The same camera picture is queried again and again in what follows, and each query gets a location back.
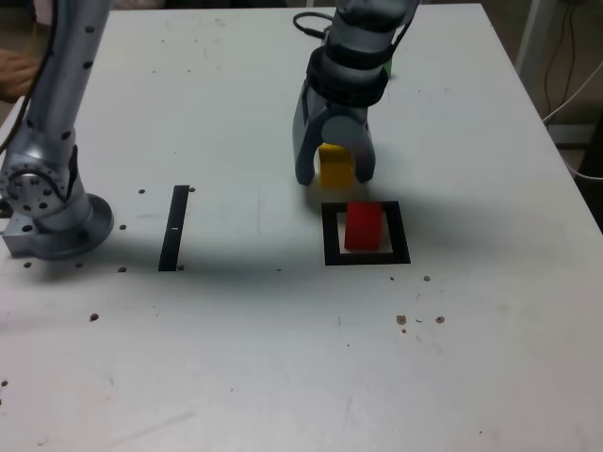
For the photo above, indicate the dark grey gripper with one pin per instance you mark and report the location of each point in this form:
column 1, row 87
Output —
column 337, row 109

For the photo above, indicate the yellow cube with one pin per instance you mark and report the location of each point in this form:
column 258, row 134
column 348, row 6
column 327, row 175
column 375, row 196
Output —
column 334, row 169

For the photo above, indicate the green cube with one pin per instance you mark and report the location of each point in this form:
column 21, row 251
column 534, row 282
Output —
column 389, row 68

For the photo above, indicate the red cube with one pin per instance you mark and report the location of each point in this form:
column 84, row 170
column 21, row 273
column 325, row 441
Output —
column 363, row 230

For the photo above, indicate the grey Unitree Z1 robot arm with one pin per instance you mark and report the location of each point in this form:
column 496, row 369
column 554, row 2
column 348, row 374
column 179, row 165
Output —
column 52, row 117

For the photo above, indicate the black tape square outline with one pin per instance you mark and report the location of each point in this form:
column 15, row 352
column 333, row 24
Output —
column 331, row 235

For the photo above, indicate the person's hand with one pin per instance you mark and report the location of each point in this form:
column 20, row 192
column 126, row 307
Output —
column 16, row 75

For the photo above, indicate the black tape strip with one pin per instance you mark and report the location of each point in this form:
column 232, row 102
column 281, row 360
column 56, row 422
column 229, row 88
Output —
column 172, row 245

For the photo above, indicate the white frame post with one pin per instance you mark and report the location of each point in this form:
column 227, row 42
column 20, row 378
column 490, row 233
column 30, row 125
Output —
column 530, row 33

